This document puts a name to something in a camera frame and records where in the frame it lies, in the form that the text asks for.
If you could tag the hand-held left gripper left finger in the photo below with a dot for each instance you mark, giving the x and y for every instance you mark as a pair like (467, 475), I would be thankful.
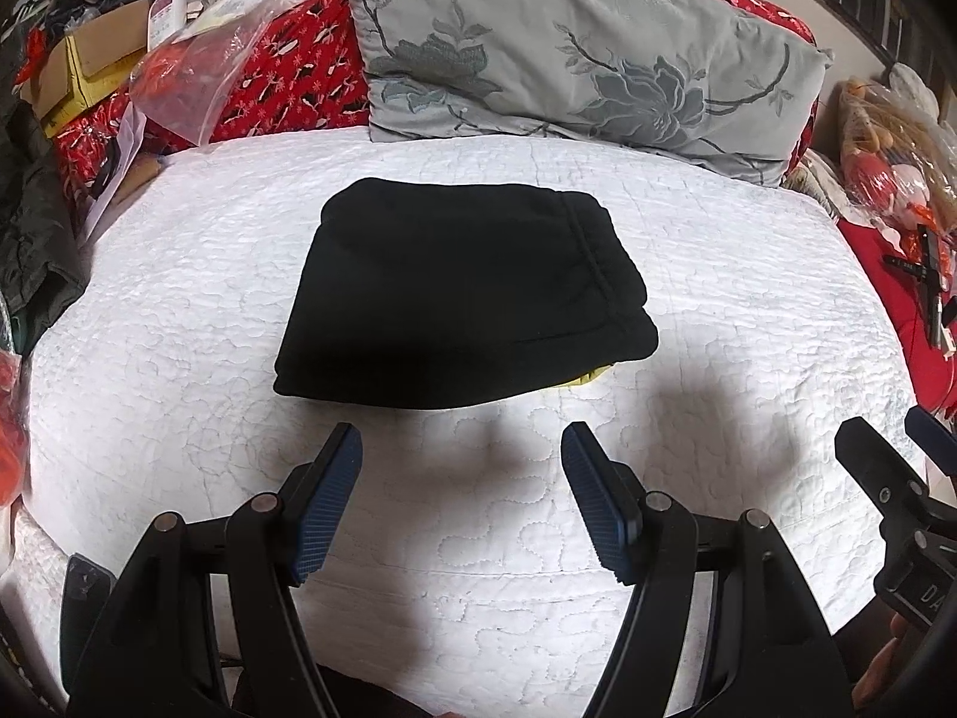
(329, 508)

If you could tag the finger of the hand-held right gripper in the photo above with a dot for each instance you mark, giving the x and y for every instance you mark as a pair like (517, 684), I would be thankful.
(878, 471)
(934, 437)

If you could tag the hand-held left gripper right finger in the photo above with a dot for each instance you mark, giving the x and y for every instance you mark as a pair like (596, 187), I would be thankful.
(591, 493)

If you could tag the black pants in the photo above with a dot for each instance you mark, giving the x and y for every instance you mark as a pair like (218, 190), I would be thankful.
(448, 299)

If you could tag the person's right hand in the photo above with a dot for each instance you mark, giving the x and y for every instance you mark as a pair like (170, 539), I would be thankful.
(875, 677)

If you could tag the yellow cloth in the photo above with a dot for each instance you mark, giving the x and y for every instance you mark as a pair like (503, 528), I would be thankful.
(587, 378)

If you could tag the black tool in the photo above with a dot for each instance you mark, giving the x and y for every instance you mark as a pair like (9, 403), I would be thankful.
(931, 277)

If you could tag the white quilted bed cover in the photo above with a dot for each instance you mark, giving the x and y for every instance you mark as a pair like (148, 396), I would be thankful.
(224, 359)

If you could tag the plastic bag of toys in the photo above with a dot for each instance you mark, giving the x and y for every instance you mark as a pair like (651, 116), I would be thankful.
(893, 157)

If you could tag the orange plastic bag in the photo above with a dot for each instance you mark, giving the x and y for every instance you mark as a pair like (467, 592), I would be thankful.
(11, 426)

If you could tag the dark jacket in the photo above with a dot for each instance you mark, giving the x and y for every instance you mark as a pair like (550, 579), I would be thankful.
(34, 202)

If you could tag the red patterned bed sheet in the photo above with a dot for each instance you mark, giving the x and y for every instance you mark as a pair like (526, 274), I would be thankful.
(314, 75)

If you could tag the clear plastic bag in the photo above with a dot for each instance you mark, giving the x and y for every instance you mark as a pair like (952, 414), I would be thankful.
(194, 67)

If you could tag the grey floral pillow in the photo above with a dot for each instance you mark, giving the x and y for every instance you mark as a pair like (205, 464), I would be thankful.
(598, 30)

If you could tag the yellow box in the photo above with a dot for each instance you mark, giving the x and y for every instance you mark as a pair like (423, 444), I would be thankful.
(82, 86)

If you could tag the white bottle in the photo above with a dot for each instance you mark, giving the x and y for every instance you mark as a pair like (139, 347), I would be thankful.
(166, 19)

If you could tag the brown cardboard box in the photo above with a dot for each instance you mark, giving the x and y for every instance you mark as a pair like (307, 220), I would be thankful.
(112, 34)

